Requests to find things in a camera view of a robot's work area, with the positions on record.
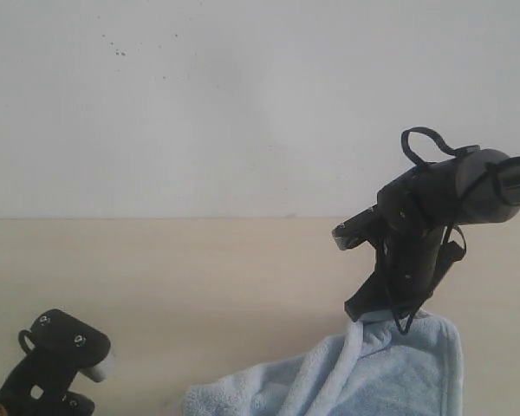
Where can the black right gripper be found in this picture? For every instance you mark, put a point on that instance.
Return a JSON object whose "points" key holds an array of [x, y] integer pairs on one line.
{"points": [[411, 258]]}

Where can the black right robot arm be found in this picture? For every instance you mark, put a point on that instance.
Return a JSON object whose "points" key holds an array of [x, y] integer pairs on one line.
{"points": [[488, 187]]}

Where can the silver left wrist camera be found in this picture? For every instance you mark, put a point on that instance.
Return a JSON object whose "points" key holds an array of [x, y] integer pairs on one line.
{"points": [[102, 370]]}

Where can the light blue fleece towel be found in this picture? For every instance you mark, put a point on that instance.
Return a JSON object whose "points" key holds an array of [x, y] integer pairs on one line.
{"points": [[370, 369]]}

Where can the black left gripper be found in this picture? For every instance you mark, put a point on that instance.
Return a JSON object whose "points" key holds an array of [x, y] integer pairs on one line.
{"points": [[40, 385]]}

